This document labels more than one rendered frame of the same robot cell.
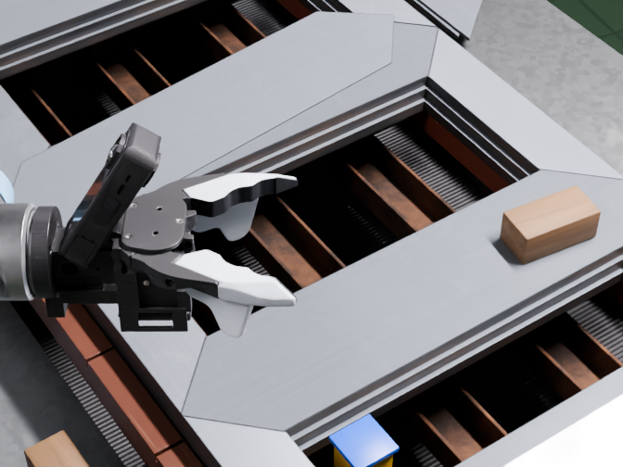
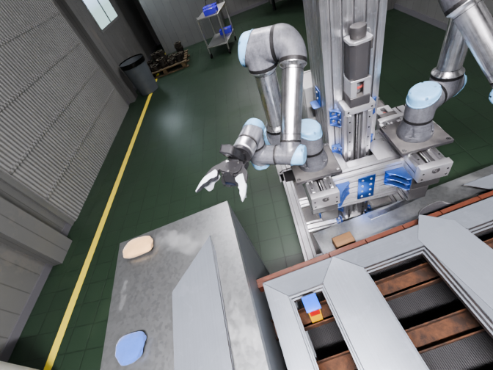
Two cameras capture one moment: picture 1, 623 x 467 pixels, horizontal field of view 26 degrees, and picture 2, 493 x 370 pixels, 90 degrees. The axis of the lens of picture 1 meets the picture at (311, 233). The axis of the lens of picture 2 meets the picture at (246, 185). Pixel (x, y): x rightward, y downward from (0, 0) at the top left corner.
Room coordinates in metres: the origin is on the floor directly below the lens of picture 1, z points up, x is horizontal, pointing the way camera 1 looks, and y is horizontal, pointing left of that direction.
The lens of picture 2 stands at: (1.11, -0.33, 1.95)
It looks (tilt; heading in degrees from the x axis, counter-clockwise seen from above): 45 degrees down; 128
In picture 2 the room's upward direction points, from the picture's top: 24 degrees counter-clockwise
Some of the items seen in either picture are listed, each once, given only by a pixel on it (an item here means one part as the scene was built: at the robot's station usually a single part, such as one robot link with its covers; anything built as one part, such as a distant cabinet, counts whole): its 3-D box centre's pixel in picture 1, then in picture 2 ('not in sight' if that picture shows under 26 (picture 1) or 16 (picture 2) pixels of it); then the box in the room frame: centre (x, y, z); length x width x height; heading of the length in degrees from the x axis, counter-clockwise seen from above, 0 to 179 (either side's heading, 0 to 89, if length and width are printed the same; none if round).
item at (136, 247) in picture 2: not in sight; (138, 247); (0.14, -0.07, 1.07); 0.16 x 0.10 x 0.04; 25
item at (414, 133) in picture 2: not in sight; (416, 124); (1.30, 0.79, 1.09); 0.15 x 0.15 x 0.10
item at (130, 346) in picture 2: not in sight; (130, 348); (0.39, -0.43, 1.07); 0.12 x 0.10 x 0.03; 34
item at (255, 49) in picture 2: not in sight; (271, 98); (0.72, 0.57, 1.41); 0.15 x 0.12 x 0.55; 0
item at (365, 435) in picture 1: (363, 447); (311, 303); (0.95, -0.06, 0.88); 0.06 x 0.06 x 0.02; 34
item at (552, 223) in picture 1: (550, 224); not in sight; (1.30, -0.32, 0.89); 0.12 x 0.06 x 0.05; 117
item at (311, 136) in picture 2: not in sight; (307, 136); (0.85, 0.57, 1.20); 0.13 x 0.12 x 0.14; 0
